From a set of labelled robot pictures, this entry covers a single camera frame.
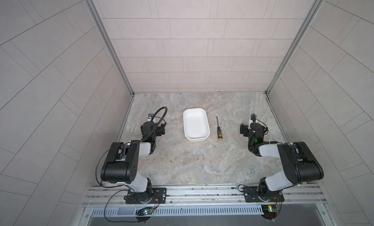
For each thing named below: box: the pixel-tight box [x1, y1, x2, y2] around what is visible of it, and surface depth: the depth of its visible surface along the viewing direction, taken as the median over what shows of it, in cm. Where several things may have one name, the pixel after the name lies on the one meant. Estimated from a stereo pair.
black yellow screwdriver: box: [216, 115, 223, 141], surface depth 96 cm
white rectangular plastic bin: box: [183, 107, 211, 143], surface depth 98 cm
